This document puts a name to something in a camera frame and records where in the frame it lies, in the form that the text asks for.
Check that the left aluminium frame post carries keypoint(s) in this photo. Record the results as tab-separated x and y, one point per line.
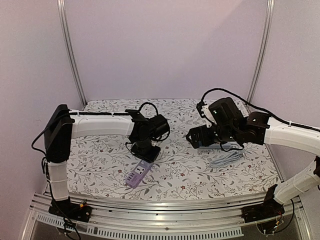
61	7

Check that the floral table mat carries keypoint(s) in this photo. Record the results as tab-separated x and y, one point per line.
99	165

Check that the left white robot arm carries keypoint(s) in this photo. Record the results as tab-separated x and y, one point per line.
65	125

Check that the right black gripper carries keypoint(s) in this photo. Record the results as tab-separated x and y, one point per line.
200	135

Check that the purple power strip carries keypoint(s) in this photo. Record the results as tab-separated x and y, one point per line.
138	174

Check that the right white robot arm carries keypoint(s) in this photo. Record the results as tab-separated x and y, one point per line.
262	129

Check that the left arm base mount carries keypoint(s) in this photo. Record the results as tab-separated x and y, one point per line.
73	211

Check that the aluminium front rail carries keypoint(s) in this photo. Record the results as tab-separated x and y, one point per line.
127	219

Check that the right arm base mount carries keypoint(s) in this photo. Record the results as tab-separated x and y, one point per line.
267	209

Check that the right aluminium frame post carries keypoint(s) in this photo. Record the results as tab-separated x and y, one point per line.
262	49

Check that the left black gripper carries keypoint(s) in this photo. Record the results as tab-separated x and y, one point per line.
150	159

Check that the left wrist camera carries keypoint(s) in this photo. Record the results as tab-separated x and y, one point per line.
159	126

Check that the aluminium frame post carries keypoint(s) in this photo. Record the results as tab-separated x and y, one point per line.
61	7
262	49

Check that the grey power strip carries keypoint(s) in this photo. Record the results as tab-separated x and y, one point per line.
225	145

